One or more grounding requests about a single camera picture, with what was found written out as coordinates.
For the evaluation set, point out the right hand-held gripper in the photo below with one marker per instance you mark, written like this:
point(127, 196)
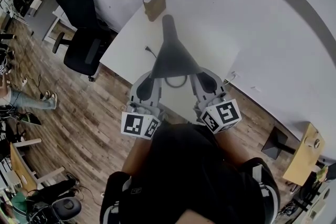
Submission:
point(225, 112)

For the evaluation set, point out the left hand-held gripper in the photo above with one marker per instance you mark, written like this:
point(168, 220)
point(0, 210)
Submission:
point(136, 124)

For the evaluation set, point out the black desk lamp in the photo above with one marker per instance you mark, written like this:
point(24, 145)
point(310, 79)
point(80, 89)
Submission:
point(173, 57)

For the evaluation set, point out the person's right forearm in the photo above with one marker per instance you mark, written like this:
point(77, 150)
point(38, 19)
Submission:
point(232, 148)

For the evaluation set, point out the person's left forearm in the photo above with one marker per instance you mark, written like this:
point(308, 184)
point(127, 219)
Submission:
point(136, 157)

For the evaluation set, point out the light wooden desk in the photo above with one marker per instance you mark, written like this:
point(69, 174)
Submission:
point(304, 157)

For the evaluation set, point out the wooden desk with white legs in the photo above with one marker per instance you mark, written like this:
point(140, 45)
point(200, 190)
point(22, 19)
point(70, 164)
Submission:
point(22, 168)

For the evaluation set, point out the brown hardcover book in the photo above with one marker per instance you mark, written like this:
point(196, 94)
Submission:
point(155, 5)

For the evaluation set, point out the black high-back office chair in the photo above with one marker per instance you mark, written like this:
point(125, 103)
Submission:
point(80, 31)

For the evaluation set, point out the black box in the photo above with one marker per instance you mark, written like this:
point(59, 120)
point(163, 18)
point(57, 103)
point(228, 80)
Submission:
point(274, 143)

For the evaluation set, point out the small white side table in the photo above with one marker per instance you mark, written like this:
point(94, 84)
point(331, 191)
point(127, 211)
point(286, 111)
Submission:
point(59, 18)

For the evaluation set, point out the small white box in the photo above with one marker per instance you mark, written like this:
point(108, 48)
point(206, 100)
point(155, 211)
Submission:
point(35, 6)

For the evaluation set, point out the black padded swivel chair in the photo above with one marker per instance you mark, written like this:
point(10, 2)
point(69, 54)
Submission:
point(63, 206)

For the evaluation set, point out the white wall socket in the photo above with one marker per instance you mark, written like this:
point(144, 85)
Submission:
point(235, 74)

